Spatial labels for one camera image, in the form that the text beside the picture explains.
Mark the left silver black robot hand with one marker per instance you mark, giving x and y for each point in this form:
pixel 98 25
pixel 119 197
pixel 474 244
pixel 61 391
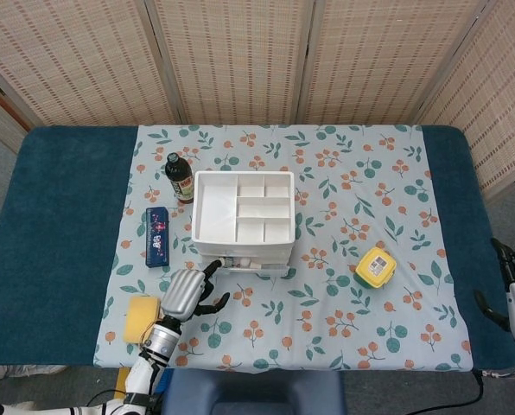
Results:
pixel 184 294

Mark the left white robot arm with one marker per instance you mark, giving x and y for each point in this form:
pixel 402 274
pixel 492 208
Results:
pixel 164 341

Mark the yellow green sponge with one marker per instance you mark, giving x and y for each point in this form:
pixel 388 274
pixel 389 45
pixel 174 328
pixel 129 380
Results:
pixel 138 320

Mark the dark blue rectangular carton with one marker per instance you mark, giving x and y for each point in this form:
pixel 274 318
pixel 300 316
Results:
pixel 157 238

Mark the floral print tablecloth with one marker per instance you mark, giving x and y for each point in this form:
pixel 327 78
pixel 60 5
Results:
pixel 283 311

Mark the dark glass sauce bottle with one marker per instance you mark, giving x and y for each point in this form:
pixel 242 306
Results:
pixel 175 173

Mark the teal table cover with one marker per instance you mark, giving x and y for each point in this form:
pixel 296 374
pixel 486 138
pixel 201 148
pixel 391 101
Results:
pixel 67 216

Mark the green tub with yellow lid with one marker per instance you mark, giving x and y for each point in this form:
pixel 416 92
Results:
pixel 375 267

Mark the white plastic drawer organizer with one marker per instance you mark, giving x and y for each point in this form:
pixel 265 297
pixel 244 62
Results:
pixel 216 207

